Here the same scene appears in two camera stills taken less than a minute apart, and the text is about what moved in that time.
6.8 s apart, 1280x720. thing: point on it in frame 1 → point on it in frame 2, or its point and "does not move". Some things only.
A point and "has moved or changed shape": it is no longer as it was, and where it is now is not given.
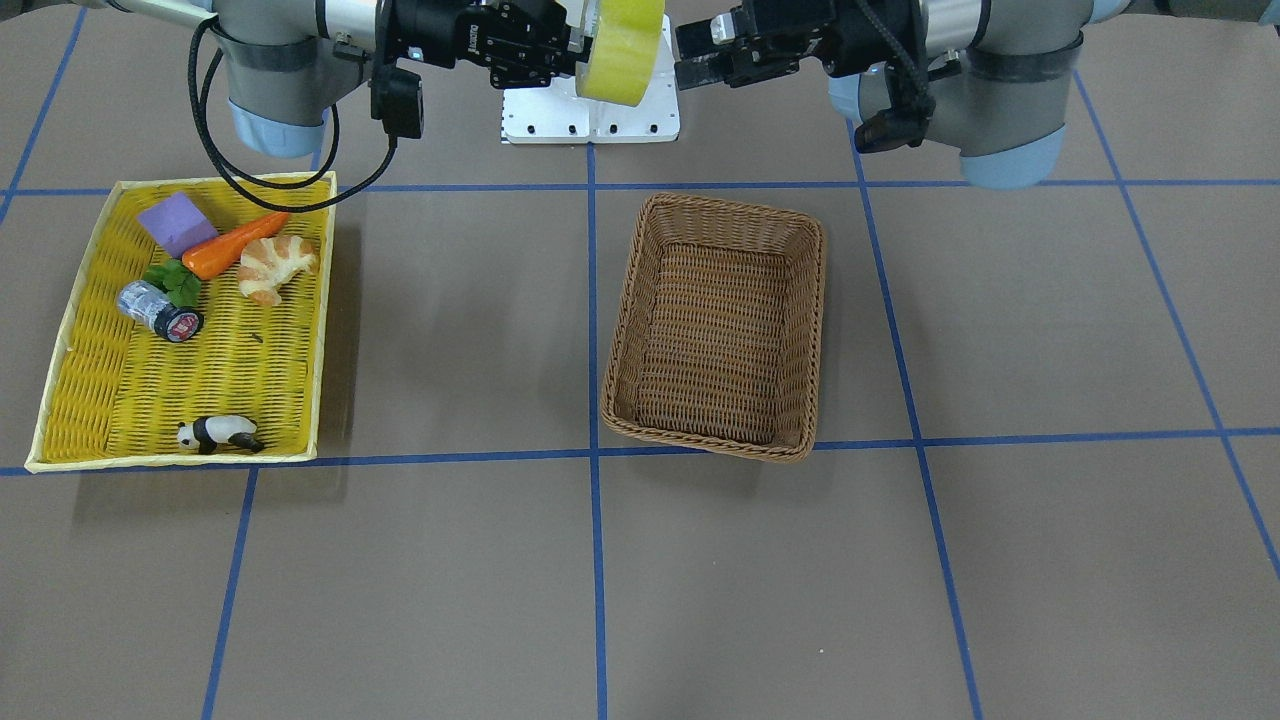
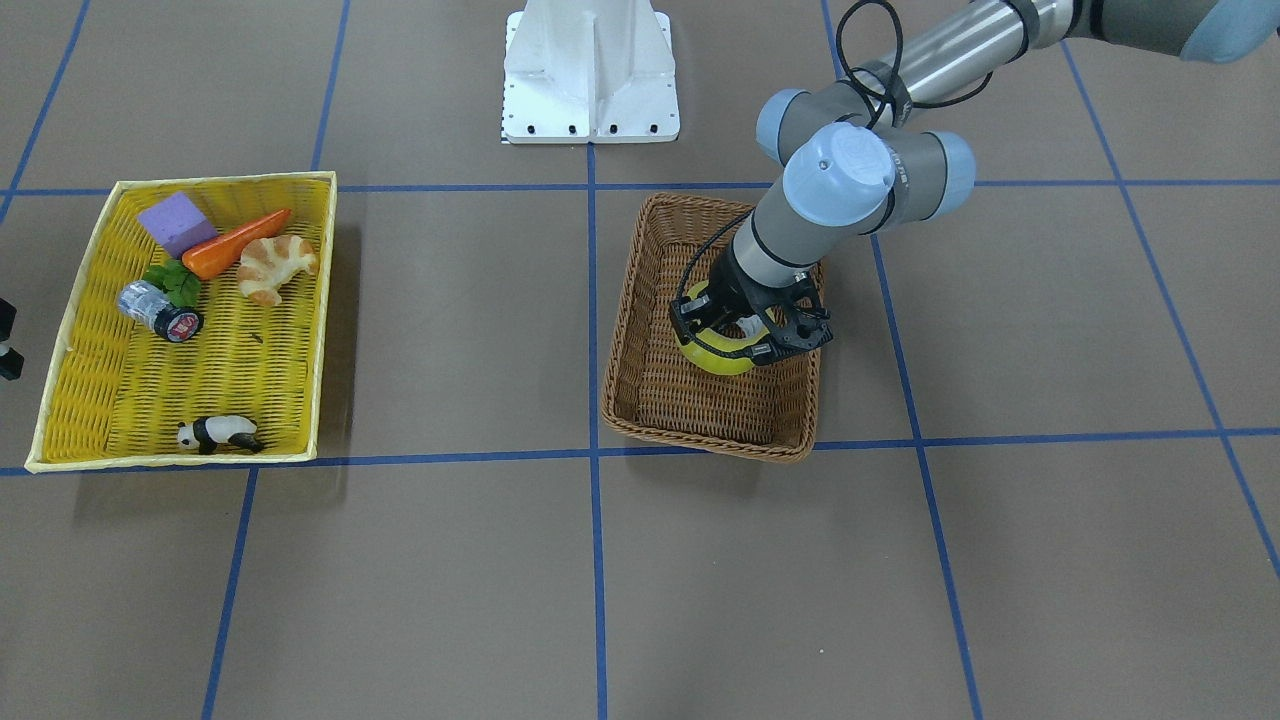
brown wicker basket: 714,339 does not move
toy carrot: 216,255 does not move
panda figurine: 207,432 does not move
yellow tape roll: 624,52 has moved or changed shape
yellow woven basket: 197,328 does not move
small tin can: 147,304 does not move
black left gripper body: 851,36 → 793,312
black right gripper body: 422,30 → 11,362
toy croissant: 267,264 does not move
